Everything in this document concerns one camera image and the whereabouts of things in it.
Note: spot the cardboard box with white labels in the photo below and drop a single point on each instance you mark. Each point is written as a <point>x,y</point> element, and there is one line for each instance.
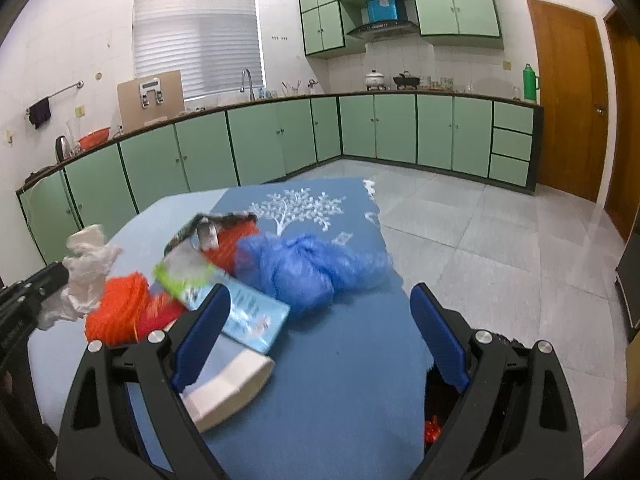
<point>135,115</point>

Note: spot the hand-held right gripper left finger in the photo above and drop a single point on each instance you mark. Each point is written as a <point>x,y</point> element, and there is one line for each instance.
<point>202,340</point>

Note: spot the blue box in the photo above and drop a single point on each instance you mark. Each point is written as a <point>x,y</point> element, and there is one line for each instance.
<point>384,8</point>

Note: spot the dark towel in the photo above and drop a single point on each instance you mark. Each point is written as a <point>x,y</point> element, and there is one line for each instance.
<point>40,112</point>

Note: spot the blue plastic bag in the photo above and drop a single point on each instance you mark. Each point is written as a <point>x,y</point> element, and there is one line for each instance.
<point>305,270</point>

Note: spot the metal towel rail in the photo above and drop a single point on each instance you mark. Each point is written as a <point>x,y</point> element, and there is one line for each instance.
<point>60,92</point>

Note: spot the wooden door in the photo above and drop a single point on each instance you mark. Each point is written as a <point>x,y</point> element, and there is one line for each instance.
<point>567,100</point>
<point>625,125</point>

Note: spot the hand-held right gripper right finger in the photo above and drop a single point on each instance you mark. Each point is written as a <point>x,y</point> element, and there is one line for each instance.
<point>440,335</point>

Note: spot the person's left forearm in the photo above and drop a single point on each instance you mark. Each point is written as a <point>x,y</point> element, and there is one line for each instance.
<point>22,425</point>

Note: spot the red basin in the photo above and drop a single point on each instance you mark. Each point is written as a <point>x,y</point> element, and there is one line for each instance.
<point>94,137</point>

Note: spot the blue tree print tablecloth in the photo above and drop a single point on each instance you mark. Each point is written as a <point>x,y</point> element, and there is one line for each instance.
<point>340,360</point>

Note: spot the light blue packet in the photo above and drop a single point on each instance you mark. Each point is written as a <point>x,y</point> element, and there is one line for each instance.
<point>255,316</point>

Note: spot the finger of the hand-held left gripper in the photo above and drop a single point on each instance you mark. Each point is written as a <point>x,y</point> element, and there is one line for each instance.
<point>20,300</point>
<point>50,277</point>

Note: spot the range hood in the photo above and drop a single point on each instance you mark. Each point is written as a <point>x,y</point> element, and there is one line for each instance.
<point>384,29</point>

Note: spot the black glass cabinet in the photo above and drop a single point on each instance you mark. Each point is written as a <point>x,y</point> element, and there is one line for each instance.
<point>629,285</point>

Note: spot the metal faucet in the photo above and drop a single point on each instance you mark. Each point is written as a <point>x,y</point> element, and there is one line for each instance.
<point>246,82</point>

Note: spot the white window blinds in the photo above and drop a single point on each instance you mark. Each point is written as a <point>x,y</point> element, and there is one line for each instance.
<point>197,40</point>

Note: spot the orange mesh net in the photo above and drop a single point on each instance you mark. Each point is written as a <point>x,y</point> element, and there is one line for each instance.
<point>227,247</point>
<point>117,310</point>
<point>432,429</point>

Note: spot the green base cabinets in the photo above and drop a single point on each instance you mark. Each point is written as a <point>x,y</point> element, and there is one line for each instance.
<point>280,135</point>

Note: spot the black wok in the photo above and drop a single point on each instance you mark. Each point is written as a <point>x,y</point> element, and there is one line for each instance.
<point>405,80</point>

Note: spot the green white snack wrapper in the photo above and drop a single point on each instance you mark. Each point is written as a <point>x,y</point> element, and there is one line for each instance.
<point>182,272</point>

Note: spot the green thermos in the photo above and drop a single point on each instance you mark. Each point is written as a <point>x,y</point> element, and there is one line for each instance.
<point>530,85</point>

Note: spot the metal kettle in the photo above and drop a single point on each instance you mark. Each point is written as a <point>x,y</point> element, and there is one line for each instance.
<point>62,149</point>

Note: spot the green wall cabinets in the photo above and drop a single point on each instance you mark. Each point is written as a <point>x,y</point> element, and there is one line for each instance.
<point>460,7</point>

